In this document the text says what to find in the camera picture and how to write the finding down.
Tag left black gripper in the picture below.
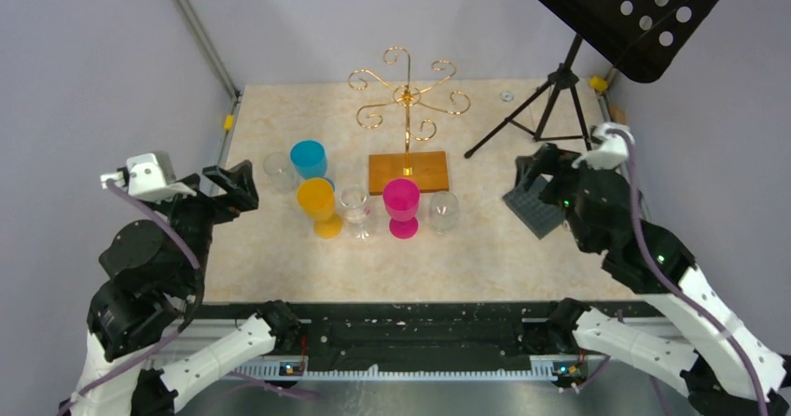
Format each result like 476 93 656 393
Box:
148 159 260 292

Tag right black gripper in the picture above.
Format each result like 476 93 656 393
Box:
514 142 617 253

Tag clear wine glass front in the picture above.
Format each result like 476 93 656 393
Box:
263 152 298 194

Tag clear wine glass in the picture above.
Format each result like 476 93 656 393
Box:
340 186 372 241
263 152 298 194
429 191 460 233

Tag blue wine glass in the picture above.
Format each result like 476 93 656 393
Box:
289 140 335 189

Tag yellow wine glass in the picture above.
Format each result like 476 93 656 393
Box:
297 177 343 239

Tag clear wine glass back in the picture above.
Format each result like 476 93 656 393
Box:
429 191 460 233

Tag pink wine glass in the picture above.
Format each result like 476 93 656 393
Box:
382 178 421 240

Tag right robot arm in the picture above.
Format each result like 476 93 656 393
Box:
515 144 790 415

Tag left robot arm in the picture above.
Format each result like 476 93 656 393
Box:
58 152 302 415

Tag dark grey lego plate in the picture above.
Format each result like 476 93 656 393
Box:
502 176 564 240

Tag small metal washer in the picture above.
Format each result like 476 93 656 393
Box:
500 90 514 102

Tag black tripod stand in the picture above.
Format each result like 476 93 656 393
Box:
464 33 592 159

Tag yellow corner block right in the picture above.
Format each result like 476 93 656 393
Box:
589 76 609 94

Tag black music stand tray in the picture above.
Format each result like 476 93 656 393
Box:
537 0 720 84

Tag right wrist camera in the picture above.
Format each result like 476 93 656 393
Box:
571 122 635 170

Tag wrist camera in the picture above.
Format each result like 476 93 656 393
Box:
100 151 198 203
571 122 635 170

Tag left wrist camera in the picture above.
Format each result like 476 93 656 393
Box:
100 151 198 203

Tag gold wire glass rack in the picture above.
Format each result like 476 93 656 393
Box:
346 46 472 156

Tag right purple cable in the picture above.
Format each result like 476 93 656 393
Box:
608 125 770 416

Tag aluminium frame post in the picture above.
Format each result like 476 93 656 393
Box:
172 0 240 101

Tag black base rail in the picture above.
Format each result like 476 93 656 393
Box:
191 300 662 375

